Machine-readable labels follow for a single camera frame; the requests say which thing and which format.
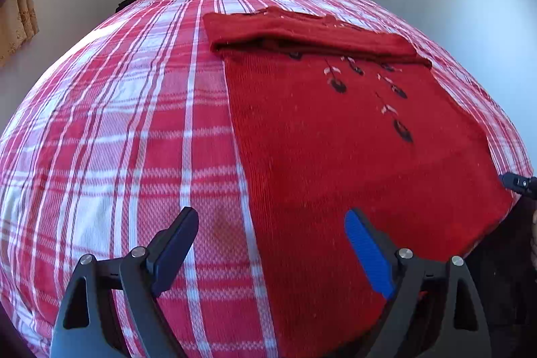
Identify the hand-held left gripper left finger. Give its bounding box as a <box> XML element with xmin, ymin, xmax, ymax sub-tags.
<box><xmin>49</xmin><ymin>206</ymin><xmax>199</xmax><ymax>358</ymax></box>

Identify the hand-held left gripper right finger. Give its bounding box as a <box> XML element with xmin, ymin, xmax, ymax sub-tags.
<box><xmin>344</xmin><ymin>208</ymin><xmax>492</xmax><ymax>358</ymax></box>

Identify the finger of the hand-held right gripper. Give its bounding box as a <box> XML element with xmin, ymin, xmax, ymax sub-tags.
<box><xmin>499</xmin><ymin>172</ymin><xmax>537</xmax><ymax>200</ymax></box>

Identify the red knitted sweater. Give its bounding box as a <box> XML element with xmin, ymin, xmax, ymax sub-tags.
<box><xmin>202</xmin><ymin>6</ymin><xmax>516</xmax><ymax>358</ymax></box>

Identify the red plaid bed sheet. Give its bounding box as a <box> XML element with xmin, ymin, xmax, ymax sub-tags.
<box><xmin>0</xmin><ymin>0</ymin><xmax>534</xmax><ymax>358</ymax></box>

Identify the yellow curtain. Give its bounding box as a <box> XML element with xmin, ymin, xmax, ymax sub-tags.
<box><xmin>0</xmin><ymin>0</ymin><xmax>40</xmax><ymax>67</ymax></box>

